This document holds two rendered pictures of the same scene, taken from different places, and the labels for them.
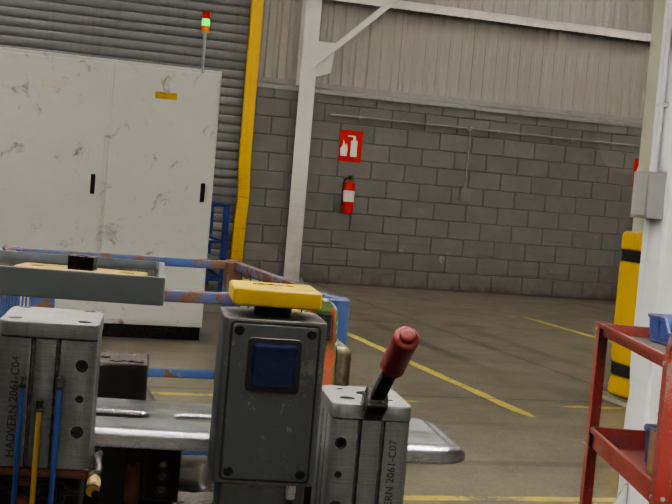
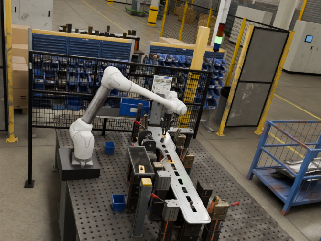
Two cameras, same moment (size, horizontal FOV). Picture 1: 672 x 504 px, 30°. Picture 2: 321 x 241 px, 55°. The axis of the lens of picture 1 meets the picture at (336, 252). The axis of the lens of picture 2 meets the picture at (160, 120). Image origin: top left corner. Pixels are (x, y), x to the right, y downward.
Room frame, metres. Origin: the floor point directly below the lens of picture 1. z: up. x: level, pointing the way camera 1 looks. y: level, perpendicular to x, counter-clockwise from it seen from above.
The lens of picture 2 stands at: (0.60, -1.63, 2.34)
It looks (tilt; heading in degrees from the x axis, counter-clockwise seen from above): 23 degrees down; 80
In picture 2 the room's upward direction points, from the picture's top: 11 degrees clockwise
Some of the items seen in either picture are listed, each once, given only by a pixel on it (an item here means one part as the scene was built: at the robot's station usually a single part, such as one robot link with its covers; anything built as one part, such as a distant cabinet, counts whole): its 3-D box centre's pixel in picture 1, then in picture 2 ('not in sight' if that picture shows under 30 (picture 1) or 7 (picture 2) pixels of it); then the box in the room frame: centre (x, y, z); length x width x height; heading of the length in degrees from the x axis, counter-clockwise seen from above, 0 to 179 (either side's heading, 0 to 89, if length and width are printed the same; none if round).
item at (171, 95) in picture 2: not in sight; (171, 99); (1.11, 1.03, 1.39); 0.13 x 0.11 x 0.16; 113
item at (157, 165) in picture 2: not in sight; (155, 184); (1.00, 0.39, 0.89); 0.13 x 0.11 x 0.38; 8
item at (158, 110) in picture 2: not in sight; (156, 108); (1.03, 1.30, 1.17); 0.12 x 0.01 x 0.34; 8
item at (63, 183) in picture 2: not in sight; (78, 202); (0.38, 0.76, 0.33); 0.31 x 0.31 x 0.66; 17
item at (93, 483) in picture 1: (96, 471); not in sight; (0.95, 0.17, 1.00); 0.12 x 0.01 x 0.01; 8
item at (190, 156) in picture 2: not in sight; (185, 170); (1.29, 0.66, 0.87); 0.12 x 0.09 x 0.35; 8
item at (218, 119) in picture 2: not in sight; (229, 106); (2.84, 3.94, 0.36); 0.50 x 0.50 x 0.73
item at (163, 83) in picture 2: not in sight; (161, 88); (1.08, 1.60, 1.30); 0.23 x 0.02 x 0.31; 8
